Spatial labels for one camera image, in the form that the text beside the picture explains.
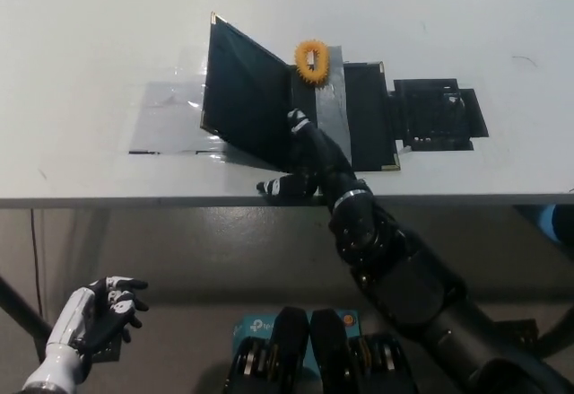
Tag blue object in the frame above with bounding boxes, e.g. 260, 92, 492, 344
535, 204, 574, 247

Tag black tape patch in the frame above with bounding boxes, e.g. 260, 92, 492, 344
387, 78, 490, 152

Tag orange spiky ring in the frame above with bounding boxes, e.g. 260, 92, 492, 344
293, 39, 332, 84

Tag clear plastic sheet with paper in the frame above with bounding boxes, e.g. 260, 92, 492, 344
127, 48, 237, 166

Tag black USC diary gold corners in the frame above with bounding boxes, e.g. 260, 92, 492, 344
198, 11, 401, 175

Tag teal cardboard box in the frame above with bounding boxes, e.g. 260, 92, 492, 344
231, 309, 362, 372

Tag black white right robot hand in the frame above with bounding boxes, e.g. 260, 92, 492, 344
256, 107, 376, 210

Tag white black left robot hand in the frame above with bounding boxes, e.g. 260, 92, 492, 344
47, 276, 150, 359

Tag black table leg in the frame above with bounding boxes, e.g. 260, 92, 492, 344
0, 275, 54, 346
535, 302, 574, 360

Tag black robot body blocks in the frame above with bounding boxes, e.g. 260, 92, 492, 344
222, 306, 421, 394

